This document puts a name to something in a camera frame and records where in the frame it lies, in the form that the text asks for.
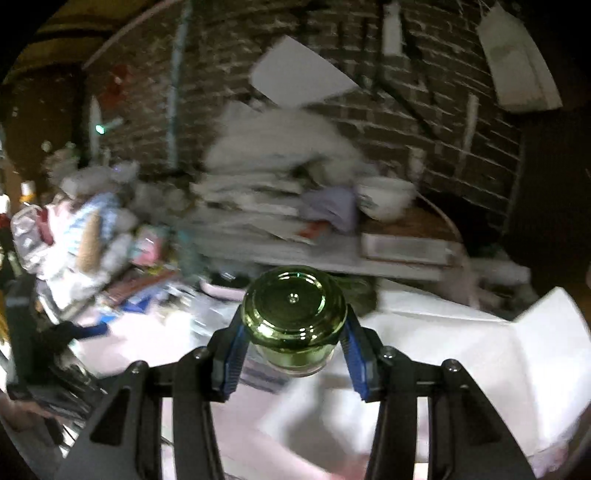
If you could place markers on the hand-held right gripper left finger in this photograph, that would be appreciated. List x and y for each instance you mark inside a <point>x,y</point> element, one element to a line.
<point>233,364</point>

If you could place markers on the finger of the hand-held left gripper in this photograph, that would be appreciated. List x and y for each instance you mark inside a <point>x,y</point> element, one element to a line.
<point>90,330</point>

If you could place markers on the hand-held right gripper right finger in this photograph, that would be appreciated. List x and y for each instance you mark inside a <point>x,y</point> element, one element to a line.
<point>358,364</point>

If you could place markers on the green glass jar gold lid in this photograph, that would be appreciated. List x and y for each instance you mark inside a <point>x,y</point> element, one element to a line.
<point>295,318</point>

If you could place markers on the pink cartoon paper bag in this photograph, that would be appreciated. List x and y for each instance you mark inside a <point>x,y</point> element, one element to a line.
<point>461,350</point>

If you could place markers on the person's left hand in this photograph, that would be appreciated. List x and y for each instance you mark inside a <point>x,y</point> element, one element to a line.
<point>25,410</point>

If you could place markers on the pink tissue packet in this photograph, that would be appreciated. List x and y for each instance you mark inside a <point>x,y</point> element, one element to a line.
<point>147,247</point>

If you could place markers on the purple cloth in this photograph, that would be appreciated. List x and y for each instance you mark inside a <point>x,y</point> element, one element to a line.
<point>330,205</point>

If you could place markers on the stack of books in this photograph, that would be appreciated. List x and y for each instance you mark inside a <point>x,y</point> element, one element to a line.
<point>258,203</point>

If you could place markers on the panda-print white bowl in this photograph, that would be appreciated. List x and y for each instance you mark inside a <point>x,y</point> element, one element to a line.
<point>385,196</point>

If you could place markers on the grey fur piece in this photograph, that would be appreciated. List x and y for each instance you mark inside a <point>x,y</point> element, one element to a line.
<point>281,138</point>

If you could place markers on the white paper sheet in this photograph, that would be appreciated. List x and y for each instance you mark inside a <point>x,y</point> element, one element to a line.
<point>300,74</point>

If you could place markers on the red wall sign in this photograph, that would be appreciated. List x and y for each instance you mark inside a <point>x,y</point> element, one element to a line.
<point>116,87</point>

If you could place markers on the white wall box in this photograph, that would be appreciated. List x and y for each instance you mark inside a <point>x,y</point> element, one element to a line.
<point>517,60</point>

